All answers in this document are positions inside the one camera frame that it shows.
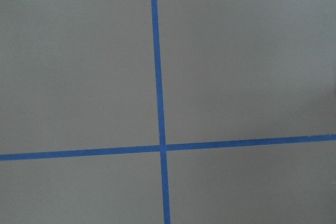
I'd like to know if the blue tape line crosswise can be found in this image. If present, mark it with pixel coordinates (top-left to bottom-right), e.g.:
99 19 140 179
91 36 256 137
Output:
1 134 335 161

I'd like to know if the blue tape line lengthwise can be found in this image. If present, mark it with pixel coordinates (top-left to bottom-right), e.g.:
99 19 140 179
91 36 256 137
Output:
151 0 171 223

